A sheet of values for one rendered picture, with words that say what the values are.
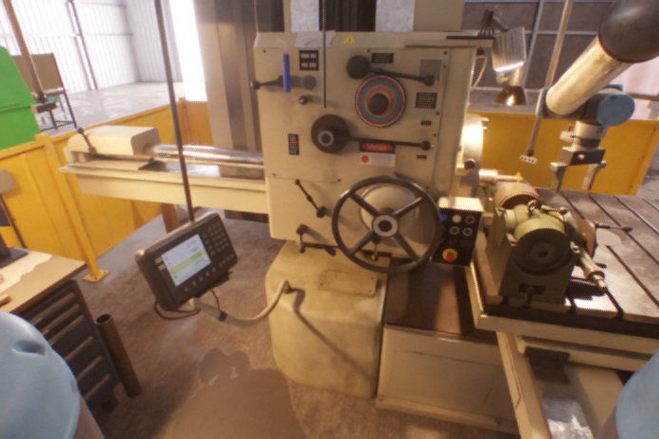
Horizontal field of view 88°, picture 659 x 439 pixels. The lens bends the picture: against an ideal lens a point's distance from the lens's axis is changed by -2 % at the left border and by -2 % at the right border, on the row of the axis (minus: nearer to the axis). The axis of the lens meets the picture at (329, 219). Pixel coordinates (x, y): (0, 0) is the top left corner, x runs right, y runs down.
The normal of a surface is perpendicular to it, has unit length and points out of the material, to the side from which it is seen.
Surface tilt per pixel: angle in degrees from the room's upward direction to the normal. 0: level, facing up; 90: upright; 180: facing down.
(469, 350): 90
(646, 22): 104
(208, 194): 90
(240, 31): 90
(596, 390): 0
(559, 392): 0
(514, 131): 90
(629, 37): 117
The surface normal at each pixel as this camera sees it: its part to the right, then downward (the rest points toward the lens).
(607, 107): -0.29, 0.45
